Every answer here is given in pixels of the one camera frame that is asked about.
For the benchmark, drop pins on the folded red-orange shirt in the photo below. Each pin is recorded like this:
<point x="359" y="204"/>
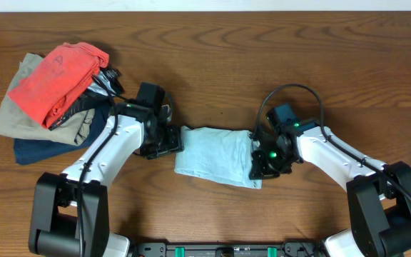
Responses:
<point x="61" y="77"/>

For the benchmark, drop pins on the light blue t-shirt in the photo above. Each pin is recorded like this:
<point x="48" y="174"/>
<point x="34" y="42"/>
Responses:
<point x="218" y="155"/>

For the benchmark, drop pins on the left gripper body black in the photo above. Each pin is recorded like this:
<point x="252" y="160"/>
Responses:
<point x="165" y="140"/>

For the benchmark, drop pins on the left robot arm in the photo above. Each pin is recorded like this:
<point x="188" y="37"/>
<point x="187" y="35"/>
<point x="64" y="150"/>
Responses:
<point x="70" y="215"/>

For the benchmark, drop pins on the folded beige shirt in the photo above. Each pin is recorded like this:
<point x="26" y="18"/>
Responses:
<point x="14" y="123"/>

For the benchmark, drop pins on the folded black printed garment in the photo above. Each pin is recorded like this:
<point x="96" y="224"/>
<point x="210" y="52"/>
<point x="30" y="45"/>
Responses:
<point x="103" y="85"/>

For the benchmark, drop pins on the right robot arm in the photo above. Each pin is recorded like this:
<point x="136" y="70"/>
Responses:
<point x="378" y="194"/>

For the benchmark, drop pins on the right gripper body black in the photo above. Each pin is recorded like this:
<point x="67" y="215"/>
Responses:
<point x="272" y="162"/>

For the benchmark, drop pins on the folded navy blue garment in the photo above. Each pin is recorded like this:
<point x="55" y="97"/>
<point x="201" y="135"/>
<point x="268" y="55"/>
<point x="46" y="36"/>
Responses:
<point x="31" y="151"/>

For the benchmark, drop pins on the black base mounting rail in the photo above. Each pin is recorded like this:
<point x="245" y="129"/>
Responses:
<point x="286" y="249"/>

